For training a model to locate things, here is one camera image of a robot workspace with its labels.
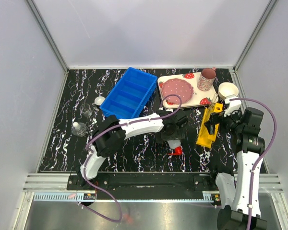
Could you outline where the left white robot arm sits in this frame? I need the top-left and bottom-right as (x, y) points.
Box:
(77, 110), (188, 190)

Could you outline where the strawberry print tray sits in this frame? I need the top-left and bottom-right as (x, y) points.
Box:
(157, 72), (218, 109)

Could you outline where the glass test tube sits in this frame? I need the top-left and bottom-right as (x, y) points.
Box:
(208, 93), (218, 111)

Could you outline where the yellow test tube rack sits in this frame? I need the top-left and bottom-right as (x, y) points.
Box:
(196, 103), (223, 148)

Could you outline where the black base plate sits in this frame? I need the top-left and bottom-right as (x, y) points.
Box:
(67, 172), (218, 201)

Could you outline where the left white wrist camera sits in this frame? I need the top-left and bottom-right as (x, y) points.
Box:
(159, 108), (173, 116)

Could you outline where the pink ghost print mug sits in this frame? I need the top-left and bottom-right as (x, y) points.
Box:
(197, 68), (216, 91)

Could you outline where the white ceramic bowl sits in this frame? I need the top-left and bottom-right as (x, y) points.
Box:
(218, 82), (239, 100)

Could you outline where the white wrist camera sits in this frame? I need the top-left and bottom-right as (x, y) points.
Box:
(159, 108), (173, 116)
(224, 95), (241, 117)

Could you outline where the glass flask with stopper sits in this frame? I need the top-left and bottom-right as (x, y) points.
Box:
(72, 122), (87, 137)

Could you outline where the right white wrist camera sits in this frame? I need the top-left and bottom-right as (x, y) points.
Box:
(224, 95), (241, 117)

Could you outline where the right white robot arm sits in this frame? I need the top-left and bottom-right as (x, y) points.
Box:
(202, 107), (267, 230)

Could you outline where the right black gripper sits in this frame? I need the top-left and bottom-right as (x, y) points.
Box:
(204, 106), (244, 135)

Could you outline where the blue compartment bin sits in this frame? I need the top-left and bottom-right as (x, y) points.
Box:
(100, 67), (157, 119)

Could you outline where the pink polka dot plate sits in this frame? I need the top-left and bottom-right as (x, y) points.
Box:
(160, 78), (193, 104)

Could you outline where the small glass beaker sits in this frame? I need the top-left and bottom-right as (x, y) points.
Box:
(80, 103), (93, 118)

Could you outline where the small white dish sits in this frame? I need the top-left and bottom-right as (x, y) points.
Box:
(94, 96), (105, 106)

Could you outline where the white wash bottle red cap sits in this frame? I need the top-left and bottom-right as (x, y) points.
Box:
(168, 139), (183, 156)

